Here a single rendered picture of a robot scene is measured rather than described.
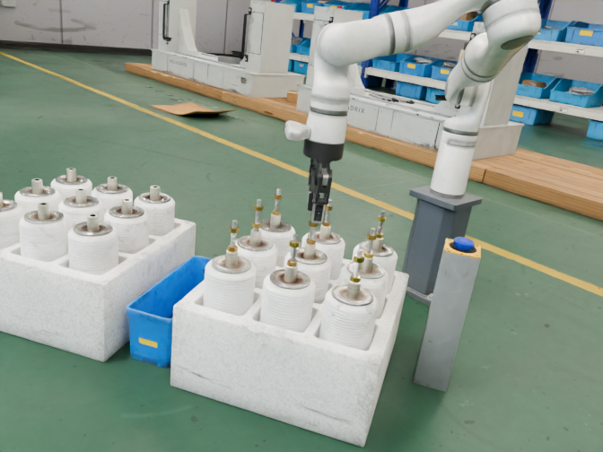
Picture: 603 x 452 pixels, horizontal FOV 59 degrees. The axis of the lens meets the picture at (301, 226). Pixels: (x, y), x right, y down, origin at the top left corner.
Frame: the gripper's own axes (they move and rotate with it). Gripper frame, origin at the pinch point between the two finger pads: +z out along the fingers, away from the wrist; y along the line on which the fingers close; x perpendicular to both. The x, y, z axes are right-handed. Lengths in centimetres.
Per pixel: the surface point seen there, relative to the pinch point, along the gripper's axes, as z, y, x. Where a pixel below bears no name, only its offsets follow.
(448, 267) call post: 7.2, -7.0, -26.5
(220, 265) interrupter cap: 9.8, -7.4, 17.5
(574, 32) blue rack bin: -53, 398, -282
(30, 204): 11, 21, 61
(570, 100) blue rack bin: 6, 386, -289
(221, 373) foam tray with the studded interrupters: 28.6, -14.4, 15.8
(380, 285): 11.0, -9.0, -12.9
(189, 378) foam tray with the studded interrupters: 31.8, -11.9, 21.7
